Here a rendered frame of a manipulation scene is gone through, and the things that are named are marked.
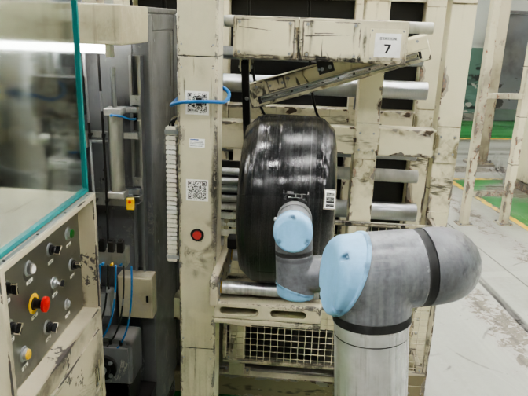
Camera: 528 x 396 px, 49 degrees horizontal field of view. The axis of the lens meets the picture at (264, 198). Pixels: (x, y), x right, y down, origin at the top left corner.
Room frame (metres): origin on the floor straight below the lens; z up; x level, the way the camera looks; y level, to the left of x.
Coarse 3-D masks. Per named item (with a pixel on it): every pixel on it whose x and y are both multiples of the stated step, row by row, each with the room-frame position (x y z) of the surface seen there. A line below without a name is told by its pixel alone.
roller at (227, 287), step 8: (224, 280) 1.77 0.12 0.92; (232, 280) 1.77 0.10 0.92; (224, 288) 1.75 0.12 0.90; (232, 288) 1.75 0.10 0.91; (240, 288) 1.75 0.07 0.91; (248, 288) 1.75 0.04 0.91; (256, 288) 1.75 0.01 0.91; (264, 288) 1.74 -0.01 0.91; (272, 288) 1.74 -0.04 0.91; (272, 296) 1.75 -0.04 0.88; (320, 296) 1.73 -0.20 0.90
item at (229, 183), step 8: (224, 160) 2.36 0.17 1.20; (232, 160) 2.36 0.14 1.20; (224, 168) 2.24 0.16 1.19; (232, 168) 2.24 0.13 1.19; (224, 176) 2.36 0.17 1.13; (232, 176) 2.36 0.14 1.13; (224, 184) 2.24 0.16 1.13; (232, 184) 2.23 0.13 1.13; (224, 192) 2.36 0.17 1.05; (232, 192) 2.36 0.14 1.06; (224, 200) 2.23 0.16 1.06; (232, 200) 2.22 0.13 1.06; (224, 208) 2.24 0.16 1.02; (232, 208) 2.23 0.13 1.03; (224, 216) 2.23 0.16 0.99; (232, 216) 2.22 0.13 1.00; (224, 224) 2.24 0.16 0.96; (232, 224) 2.23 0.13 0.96; (224, 232) 2.23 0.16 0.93; (232, 232) 2.23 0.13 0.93
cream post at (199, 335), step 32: (192, 0) 1.84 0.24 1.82; (192, 32) 1.84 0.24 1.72; (192, 64) 1.84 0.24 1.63; (192, 128) 1.84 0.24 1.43; (192, 160) 1.84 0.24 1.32; (192, 224) 1.84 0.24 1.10; (192, 256) 1.84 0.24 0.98; (192, 288) 1.84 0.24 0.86; (192, 320) 1.84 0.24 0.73; (192, 352) 1.84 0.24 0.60; (192, 384) 1.84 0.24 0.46
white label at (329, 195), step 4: (324, 192) 1.63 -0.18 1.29; (328, 192) 1.64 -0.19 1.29; (332, 192) 1.64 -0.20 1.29; (324, 196) 1.63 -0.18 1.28; (328, 196) 1.63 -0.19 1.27; (332, 196) 1.64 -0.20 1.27; (324, 200) 1.63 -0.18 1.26; (328, 200) 1.63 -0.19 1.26; (332, 200) 1.63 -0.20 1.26; (324, 204) 1.62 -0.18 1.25; (328, 204) 1.63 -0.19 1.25; (332, 204) 1.63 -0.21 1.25; (324, 208) 1.62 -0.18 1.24; (328, 208) 1.62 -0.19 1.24; (332, 208) 1.63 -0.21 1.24
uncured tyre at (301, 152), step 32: (256, 128) 1.80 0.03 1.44; (288, 128) 1.79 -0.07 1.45; (320, 128) 1.80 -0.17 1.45; (256, 160) 1.69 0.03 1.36; (288, 160) 1.68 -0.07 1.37; (320, 160) 1.68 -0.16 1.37; (256, 192) 1.64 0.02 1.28; (320, 192) 1.63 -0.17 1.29; (256, 224) 1.62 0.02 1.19; (320, 224) 1.61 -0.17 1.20; (256, 256) 1.64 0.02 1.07
